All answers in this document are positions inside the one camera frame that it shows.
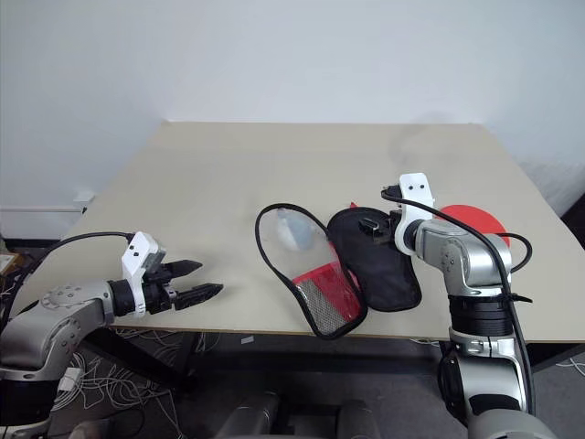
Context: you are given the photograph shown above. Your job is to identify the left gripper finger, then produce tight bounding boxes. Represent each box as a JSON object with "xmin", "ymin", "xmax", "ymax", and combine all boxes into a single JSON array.
[
  {"xmin": 175, "ymin": 283, "xmax": 226, "ymax": 311},
  {"xmin": 165, "ymin": 259, "xmax": 204, "ymax": 279}
]

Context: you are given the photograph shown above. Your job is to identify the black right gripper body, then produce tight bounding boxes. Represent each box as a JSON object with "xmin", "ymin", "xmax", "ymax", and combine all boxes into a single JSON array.
[{"xmin": 385, "ymin": 206, "xmax": 404, "ymax": 244}]

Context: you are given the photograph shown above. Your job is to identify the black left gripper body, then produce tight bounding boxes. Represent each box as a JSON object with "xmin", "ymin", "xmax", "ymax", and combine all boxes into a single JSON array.
[{"xmin": 144, "ymin": 262, "xmax": 180, "ymax": 316}]

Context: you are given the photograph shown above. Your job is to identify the red black paddle case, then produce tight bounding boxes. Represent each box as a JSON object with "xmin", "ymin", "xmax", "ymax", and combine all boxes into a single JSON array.
[{"xmin": 254, "ymin": 202, "xmax": 422, "ymax": 341}]

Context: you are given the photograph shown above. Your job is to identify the red table tennis paddle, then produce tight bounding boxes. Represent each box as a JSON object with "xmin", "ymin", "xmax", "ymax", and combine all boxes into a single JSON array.
[{"xmin": 437, "ymin": 204, "xmax": 513, "ymax": 251}]

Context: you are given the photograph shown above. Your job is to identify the white power adapter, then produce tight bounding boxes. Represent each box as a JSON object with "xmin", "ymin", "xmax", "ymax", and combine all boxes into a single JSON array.
[{"xmin": 58, "ymin": 367, "xmax": 84, "ymax": 393}]

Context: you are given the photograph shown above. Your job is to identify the dark rounded shape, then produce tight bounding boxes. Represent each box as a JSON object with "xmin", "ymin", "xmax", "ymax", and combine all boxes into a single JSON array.
[{"xmin": 218, "ymin": 391, "xmax": 281, "ymax": 439}]

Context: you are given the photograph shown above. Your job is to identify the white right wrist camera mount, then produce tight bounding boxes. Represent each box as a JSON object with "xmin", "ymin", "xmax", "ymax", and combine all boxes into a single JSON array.
[{"xmin": 392, "ymin": 172, "xmax": 441, "ymax": 253}]

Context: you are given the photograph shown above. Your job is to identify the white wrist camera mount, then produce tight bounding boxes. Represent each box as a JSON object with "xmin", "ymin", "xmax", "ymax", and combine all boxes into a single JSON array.
[
  {"xmin": 392, "ymin": 172, "xmax": 441, "ymax": 253},
  {"xmin": 121, "ymin": 230, "xmax": 168, "ymax": 317}
]

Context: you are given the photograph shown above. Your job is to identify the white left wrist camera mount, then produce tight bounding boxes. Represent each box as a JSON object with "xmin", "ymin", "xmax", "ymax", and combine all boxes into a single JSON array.
[{"xmin": 121, "ymin": 230, "xmax": 168, "ymax": 317}]

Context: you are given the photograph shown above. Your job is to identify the black metal table frame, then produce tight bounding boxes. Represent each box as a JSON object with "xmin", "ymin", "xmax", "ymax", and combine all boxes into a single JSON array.
[{"xmin": 84, "ymin": 327, "xmax": 198, "ymax": 395}]

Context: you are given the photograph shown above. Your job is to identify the white floor cable tangle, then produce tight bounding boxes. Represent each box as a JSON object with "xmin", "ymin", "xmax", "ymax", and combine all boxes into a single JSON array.
[{"xmin": 54, "ymin": 327, "xmax": 225, "ymax": 434}]

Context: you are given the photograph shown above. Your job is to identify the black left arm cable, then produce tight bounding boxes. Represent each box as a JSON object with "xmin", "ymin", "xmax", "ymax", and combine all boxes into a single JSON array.
[{"xmin": 0, "ymin": 231, "xmax": 136, "ymax": 335}]

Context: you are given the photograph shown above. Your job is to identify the white wall cable duct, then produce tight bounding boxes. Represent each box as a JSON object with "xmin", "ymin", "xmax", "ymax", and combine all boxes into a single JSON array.
[{"xmin": 0, "ymin": 205, "xmax": 87, "ymax": 215}]

